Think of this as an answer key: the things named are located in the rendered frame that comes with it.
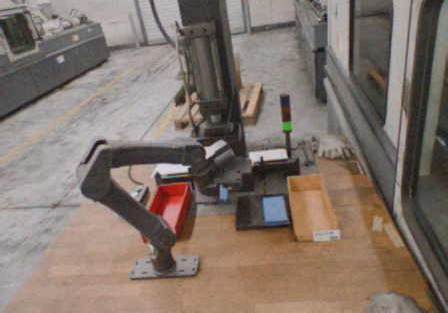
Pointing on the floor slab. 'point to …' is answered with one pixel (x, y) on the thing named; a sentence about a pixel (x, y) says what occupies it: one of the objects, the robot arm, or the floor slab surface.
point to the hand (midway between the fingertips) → (212, 201)
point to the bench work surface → (227, 260)
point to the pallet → (241, 107)
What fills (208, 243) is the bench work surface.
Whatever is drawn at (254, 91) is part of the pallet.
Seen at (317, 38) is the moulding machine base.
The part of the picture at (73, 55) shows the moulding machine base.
